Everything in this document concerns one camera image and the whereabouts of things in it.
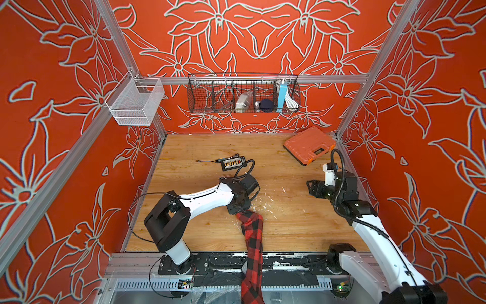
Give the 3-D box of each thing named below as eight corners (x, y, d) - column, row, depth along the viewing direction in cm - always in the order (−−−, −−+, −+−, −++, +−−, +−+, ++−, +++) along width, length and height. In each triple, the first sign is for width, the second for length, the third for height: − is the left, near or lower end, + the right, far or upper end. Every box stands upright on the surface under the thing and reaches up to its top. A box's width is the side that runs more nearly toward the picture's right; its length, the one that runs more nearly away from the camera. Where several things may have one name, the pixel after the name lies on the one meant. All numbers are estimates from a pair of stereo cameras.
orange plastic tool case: (303, 168, 105) (306, 162, 101) (281, 147, 115) (282, 141, 111) (334, 148, 115) (337, 142, 110) (311, 130, 125) (313, 124, 121)
